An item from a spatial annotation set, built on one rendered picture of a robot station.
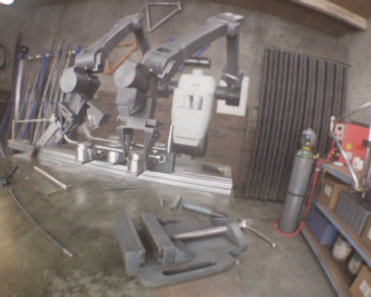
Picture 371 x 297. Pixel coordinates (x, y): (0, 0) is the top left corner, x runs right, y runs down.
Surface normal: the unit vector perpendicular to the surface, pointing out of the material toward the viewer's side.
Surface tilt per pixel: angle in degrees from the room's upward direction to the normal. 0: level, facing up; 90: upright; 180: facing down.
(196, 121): 90
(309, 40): 90
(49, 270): 0
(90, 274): 0
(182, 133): 90
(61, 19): 90
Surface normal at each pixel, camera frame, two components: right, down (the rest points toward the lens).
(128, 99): -0.15, -0.03
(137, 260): 0.42, 0.20
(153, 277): 0.12, -0.98
